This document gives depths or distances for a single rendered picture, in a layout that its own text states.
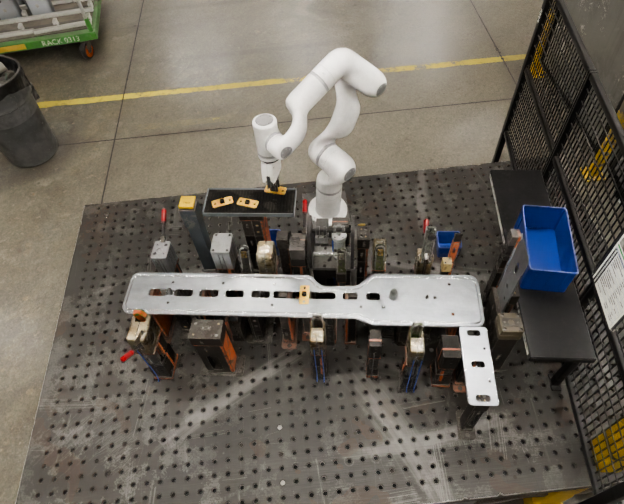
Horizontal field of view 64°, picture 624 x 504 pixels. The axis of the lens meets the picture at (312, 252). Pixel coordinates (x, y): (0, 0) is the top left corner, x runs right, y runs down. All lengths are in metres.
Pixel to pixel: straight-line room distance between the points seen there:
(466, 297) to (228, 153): 2.52
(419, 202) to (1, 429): 2.53
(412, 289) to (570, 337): 0.56
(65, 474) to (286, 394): 0.87
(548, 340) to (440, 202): 1.01
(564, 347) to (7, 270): 3.31
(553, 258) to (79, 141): 3.64
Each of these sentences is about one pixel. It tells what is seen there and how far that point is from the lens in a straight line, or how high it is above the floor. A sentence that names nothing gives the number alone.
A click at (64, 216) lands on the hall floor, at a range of 4.01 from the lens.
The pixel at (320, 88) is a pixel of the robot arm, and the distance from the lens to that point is 1.81.
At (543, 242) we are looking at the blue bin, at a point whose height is 1.03.
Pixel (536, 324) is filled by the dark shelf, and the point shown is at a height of 1.03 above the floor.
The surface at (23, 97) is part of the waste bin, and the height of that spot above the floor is 0.56.
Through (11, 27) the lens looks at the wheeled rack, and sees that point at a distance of 5.77.
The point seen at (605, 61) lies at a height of 0.64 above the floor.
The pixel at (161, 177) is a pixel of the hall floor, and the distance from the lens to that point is 3.98.
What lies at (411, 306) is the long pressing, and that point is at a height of 1.00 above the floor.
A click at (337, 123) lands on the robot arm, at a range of 2.07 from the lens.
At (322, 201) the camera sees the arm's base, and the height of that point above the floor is 0.91.
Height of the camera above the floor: 2.66
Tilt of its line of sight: 54 degrees down
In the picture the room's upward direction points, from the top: 5 degrees counter-clockwise
